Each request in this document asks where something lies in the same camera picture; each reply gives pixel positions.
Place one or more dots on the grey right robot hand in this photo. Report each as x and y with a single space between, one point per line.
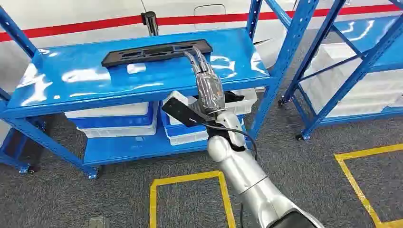
209 89

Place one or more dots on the long black plastic part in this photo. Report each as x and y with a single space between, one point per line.
148 52

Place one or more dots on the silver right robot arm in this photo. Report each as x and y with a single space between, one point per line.
245 176

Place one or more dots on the small black plastic part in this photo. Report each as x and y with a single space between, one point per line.
233 96

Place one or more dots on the blue plastic crate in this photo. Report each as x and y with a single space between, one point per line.
176 129
116 122

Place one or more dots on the blue metal shelf rack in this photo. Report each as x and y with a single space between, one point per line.
362 67
94 66

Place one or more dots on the large white plastic crate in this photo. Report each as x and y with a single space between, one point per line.
355 91

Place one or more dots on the grey metal object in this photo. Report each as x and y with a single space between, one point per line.
99 222

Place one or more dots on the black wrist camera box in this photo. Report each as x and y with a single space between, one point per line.
179 111

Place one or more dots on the white wall hatch panel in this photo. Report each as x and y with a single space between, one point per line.
210 9

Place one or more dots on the black chrome stanchion post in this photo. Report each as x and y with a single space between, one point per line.
151 23

